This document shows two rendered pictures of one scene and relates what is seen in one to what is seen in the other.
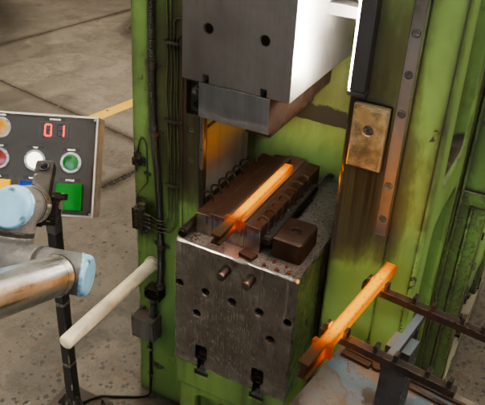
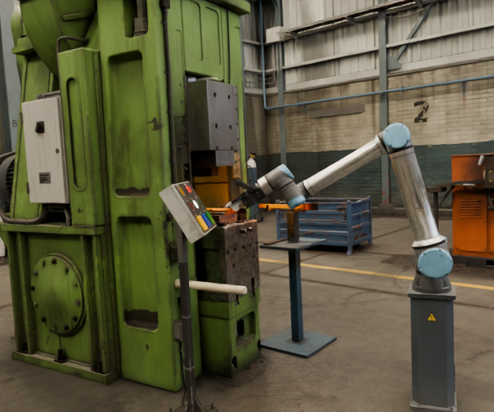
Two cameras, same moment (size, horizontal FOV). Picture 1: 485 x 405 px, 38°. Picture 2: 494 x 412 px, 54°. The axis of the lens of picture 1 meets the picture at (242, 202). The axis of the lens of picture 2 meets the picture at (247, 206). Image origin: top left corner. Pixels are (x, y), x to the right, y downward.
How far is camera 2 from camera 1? 3.27 m
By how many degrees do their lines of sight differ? 83
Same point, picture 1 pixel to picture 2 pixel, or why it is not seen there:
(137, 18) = (164, 138)
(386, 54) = not seen: hidden behind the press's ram
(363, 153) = (236, 171)
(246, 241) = (233, 219)
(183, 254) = (227, 234)
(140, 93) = (168, 178)
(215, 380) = (241, 302)
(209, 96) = (218, 154)
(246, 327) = (247, 257)
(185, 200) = not seen: hidden behind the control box
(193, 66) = (213, 143)
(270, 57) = (231, 132)
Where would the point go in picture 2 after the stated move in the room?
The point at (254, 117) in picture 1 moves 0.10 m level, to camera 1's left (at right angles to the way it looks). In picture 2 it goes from (231, 158) to (228, 158)
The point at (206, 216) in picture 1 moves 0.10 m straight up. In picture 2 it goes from (222, 215) to (221, 199)
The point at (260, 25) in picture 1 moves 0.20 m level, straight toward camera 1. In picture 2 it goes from (229, 121) to (262, 119)
